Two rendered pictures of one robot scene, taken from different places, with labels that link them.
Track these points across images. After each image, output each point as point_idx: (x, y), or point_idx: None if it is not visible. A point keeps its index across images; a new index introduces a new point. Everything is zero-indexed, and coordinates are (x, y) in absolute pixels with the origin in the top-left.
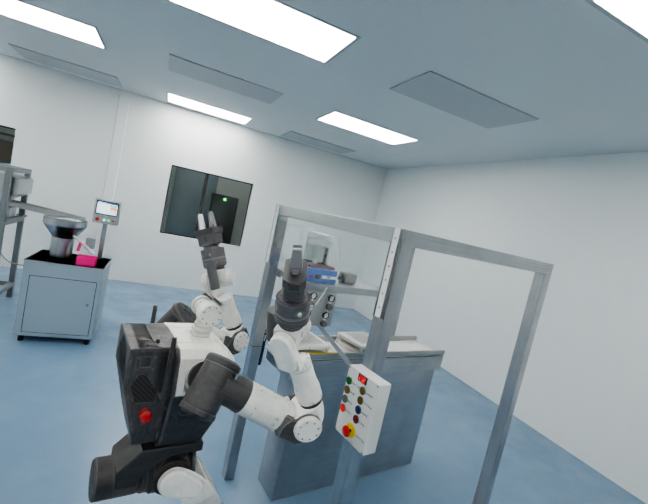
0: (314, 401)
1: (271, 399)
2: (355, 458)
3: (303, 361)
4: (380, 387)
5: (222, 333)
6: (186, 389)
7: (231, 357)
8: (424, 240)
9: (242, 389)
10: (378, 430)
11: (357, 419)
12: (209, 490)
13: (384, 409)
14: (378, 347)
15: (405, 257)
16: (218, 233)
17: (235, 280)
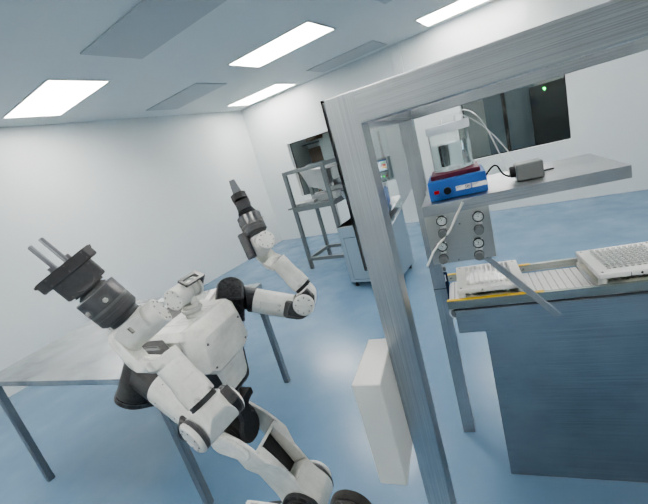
0: (186, 406)
1: (168, 395)
2: (431, 477)
3: (143, 361)
4: (354, 387)
5: (282, 299)
6: None
7: (192, 340)
8: (386, 93)
9: (142, 382)
10: (393, 453)
11: None
12: (257, 458)
13: (386, 422)
14: (382, 315)
15: (354, 149)
16: (241, 199)
17: (271, 242)
